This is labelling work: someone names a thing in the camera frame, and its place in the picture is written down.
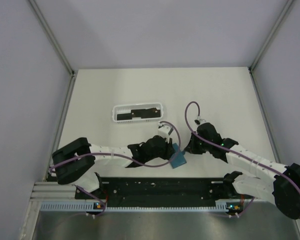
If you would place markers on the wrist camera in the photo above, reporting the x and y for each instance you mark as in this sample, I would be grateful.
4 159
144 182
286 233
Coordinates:
199 121
164 130

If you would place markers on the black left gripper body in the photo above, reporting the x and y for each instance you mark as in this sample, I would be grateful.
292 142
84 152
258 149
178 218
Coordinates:
164 153

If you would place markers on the black card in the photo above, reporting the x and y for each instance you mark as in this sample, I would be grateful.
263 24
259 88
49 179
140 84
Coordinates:
146 113
124 116

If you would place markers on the aluminium front rail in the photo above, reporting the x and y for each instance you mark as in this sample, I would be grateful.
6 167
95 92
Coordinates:
52 191

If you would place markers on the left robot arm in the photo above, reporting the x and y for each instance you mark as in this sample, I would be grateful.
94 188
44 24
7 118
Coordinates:
72 163

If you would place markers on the aluminium frame post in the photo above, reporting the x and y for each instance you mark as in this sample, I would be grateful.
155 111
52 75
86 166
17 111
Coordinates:
279 21
50 36

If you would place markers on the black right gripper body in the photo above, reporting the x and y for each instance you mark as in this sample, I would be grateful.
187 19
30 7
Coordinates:
199 146

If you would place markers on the left aluminium frame post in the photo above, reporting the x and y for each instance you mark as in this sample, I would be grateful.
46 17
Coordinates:
50 36

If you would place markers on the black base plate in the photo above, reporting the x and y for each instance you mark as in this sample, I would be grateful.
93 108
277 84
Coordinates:
155 192

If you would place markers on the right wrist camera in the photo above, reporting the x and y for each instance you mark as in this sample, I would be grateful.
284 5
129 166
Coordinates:
199 121

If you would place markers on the blue leather card holder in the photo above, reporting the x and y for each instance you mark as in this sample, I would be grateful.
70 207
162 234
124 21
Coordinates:
179 159

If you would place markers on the right aluminium frame post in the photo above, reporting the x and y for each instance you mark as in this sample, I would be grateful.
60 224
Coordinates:
279 21

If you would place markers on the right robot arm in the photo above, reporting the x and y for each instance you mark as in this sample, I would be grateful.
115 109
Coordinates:
276 183

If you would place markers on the white plastic basket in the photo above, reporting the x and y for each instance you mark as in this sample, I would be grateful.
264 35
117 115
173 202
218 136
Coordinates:
126 108

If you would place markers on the grey slotted cable duct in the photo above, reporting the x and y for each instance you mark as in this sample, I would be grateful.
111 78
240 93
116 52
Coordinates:
93 207

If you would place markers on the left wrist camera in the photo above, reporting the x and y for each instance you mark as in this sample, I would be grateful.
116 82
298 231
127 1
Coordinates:
164 130

